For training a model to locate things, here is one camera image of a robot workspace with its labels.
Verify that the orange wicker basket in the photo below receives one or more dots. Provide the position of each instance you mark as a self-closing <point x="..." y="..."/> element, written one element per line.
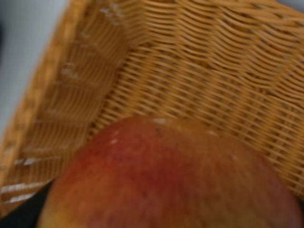
<point x="235" y="65"/>

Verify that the red pomegranate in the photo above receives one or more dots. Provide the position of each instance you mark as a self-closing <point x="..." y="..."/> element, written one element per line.
<point x="159" y="173"/>

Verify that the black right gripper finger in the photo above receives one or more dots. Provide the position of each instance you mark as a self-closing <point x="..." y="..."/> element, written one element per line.
<point x="27" y="214"/>

